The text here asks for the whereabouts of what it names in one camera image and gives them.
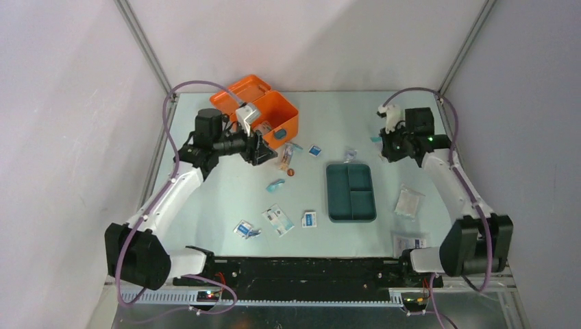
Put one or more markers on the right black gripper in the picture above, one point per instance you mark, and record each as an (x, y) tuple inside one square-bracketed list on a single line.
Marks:
[(386, 152)]

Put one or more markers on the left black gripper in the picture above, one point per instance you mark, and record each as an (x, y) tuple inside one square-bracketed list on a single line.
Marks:
[(256, 150)]

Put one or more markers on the clear bag of swabs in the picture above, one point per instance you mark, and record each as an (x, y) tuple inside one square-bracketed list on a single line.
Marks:
[(287, 154)]

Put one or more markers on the clear bag blue print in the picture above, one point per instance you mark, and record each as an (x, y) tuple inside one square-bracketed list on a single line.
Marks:
[(350, 155)]

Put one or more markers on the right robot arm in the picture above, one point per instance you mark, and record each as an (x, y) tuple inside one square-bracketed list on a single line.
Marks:
[(479, 239)]

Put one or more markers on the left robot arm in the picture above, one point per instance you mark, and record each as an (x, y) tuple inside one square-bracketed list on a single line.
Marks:
[(135, 251)]

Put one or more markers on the orange medicine box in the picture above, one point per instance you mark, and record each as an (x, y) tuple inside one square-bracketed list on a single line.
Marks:
[(279, 118)]

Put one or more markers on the teal crumpled wrapper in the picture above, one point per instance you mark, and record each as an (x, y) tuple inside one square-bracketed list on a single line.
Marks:
[(275, 185)]

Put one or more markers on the small blue white sachet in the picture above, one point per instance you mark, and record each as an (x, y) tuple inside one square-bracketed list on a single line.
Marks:
[(315, 151)]

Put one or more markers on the long white teal packet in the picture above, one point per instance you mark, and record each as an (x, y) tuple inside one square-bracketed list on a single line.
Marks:
[(278, 219)]

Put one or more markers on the teal divided tray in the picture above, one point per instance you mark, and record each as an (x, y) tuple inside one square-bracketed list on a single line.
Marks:
[(350, 194)]

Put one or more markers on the crumpled blue white sachet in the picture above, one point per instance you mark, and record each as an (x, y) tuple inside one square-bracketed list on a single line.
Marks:
[(245, 230)]

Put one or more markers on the blue white alcohol pad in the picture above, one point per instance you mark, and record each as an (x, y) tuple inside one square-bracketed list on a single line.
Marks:
[(309, 220)]

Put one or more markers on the white leaflet near base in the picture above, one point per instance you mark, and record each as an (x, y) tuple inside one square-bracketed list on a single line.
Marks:
[(401, 243)]

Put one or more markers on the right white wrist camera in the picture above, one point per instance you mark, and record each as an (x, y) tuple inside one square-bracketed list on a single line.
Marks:
[(393, 115)]

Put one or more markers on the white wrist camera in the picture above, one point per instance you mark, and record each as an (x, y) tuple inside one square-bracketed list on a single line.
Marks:
[(246, 115), (393, 115)]

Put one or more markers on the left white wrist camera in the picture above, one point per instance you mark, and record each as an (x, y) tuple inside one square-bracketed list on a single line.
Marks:
[(246, 115)]

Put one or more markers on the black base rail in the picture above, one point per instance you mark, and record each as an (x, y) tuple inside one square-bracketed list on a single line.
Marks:
[(291, 279)]

